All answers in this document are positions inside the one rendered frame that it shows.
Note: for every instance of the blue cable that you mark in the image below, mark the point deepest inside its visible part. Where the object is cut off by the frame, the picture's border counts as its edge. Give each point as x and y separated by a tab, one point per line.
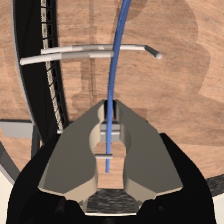
112	70

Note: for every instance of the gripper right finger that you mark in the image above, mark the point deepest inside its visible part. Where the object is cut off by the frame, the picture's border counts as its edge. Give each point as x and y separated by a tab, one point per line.
156	168

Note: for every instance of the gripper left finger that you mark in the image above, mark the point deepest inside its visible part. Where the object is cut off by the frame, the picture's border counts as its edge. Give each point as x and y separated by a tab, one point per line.
65	168

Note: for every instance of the dark grey metal rack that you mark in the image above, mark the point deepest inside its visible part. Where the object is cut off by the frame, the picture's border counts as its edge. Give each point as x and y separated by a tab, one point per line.
34	25

